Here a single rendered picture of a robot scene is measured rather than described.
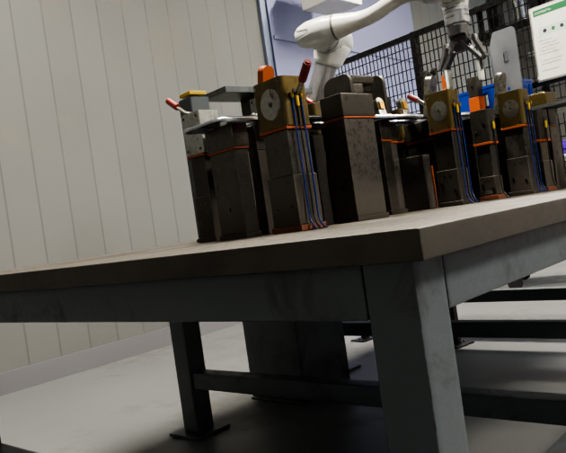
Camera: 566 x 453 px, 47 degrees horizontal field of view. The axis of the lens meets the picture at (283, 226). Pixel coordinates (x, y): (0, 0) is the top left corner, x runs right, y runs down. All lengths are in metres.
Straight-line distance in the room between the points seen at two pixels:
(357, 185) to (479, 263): 0.74
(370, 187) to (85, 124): 2.92
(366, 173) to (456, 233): 0.88
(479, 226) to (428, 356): 0.19
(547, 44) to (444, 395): 2.26
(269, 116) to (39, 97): 2.85
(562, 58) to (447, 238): 2.17
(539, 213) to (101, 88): 3.71
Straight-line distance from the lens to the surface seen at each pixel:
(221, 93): 2.09
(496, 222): 0.97
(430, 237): 0.80
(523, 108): 2.31
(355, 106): 1.73
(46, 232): 4.14
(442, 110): 2.04
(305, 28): 2.75
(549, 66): 2.98
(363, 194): 1.70
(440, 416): 0.89
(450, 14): 2.54
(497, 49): 2.78
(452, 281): 0.93
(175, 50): 5.01
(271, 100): 1.56
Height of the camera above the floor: 0.73
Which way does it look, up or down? 1 degrees down
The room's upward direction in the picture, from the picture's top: 8 degrees counter-clockwise
